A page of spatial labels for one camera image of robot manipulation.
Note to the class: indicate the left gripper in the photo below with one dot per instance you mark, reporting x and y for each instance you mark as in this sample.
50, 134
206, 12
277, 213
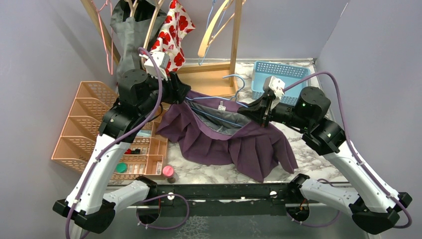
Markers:
177, 89

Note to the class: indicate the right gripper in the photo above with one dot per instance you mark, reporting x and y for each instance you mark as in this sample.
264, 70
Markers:
259, 110

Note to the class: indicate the purple cloth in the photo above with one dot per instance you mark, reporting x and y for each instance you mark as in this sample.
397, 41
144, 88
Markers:
254, 150

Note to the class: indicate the red poppy print cloth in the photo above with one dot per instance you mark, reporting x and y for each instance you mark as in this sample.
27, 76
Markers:
176, 26

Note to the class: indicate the grey skirt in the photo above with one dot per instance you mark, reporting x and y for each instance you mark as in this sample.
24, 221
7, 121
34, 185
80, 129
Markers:
131, 32

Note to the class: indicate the wooden hanger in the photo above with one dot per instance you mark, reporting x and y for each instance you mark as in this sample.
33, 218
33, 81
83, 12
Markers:
215, 27
132, 6
157, 14

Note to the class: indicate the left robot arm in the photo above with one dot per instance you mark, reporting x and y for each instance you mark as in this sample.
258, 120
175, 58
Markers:
89, 206

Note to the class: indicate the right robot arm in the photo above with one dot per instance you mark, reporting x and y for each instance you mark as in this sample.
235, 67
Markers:
373, 206

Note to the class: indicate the wooden clothes rack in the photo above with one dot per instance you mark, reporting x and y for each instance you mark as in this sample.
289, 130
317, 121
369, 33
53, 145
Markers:
207, 78

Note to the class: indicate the blue plastic basket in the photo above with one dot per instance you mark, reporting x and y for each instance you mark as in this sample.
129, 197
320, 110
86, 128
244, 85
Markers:
287, 73

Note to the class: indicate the peach compartment tray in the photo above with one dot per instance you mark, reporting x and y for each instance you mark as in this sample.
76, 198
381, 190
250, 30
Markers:
148, 152

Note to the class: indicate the pink capped bottle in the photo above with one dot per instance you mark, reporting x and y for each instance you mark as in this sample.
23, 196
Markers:
170, 174

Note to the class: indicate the peach plastic file organizer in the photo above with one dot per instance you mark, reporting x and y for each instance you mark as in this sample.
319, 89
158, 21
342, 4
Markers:
78, 137

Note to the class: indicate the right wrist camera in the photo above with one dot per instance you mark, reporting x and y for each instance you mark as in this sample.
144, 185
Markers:
274, 88

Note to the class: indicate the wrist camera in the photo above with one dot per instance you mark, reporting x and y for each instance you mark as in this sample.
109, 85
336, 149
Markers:
157, 65
274, 88

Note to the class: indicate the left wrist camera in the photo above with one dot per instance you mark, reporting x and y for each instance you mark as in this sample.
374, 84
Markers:
157, 65

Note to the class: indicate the pink wire hanger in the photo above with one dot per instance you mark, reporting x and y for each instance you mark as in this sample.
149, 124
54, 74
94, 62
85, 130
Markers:
105, 34

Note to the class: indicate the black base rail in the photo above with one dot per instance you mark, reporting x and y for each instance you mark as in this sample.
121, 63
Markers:
213, 200

